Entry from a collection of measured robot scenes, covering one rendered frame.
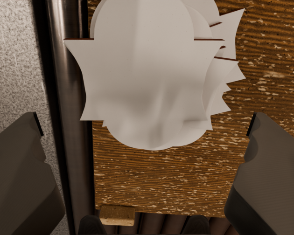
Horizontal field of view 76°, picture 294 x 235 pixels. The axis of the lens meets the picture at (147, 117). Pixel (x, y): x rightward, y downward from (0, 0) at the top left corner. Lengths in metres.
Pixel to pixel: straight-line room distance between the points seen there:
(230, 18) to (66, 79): 0.19
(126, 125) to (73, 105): 0.11
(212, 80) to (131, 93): 0.07
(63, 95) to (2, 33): 0.09
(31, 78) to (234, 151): 0.28
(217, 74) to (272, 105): 0.12
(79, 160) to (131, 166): 0.09
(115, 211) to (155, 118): 0.23
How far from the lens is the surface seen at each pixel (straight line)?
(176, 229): 0.47
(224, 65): 0.17
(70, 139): 0.30
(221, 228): 0.49
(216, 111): 0.22
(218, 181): 0.34
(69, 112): 0.27
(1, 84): 0.30
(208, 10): 0.20
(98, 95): 0.16
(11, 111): 0.32
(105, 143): 0.27
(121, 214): 0.36
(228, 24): 0.21
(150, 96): 0.16
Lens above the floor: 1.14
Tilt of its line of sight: 59 degrees down
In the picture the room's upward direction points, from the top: 180 degrees clockwise
